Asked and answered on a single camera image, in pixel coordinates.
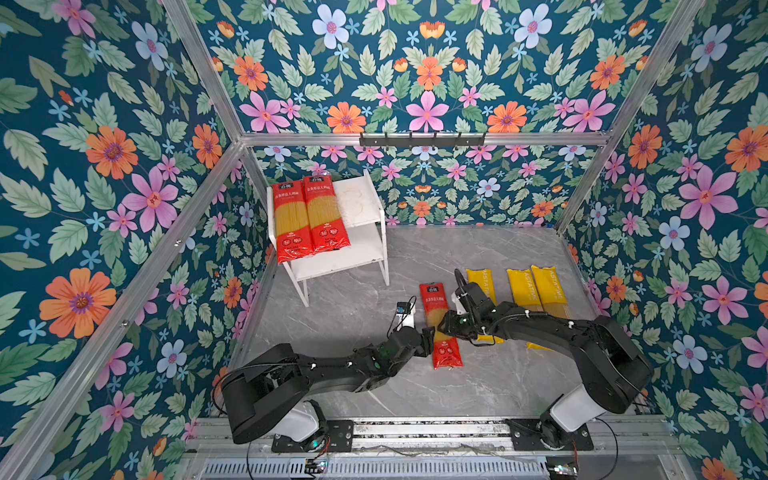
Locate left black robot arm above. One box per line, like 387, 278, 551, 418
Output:
220, 326, 435, 444

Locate black wall hook rail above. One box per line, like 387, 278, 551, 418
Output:
358, 132, 486, 149

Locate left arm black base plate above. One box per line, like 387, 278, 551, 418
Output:
271, 419, 355, 453

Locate red spaghetti bag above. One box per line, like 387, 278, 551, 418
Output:
303, 176, 351, 253
418, 281, 464, 370
272, 181, 314, 263

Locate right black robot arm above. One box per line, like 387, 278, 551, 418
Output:
438, 269, 653, 447

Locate yellow pasta bag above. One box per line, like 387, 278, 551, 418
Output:
531, 266, 570, 318
466, 269, 504, 345
506, 268, 550, 352

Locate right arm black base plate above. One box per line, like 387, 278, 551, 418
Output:
503, 418, 594, 451

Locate aluminium front rail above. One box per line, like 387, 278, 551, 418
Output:
185, 416, 685, 458

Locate white two-tier shelf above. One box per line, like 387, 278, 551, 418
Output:
267, 174, 390, 306

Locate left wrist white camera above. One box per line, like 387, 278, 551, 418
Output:
393, 301, 415, 331

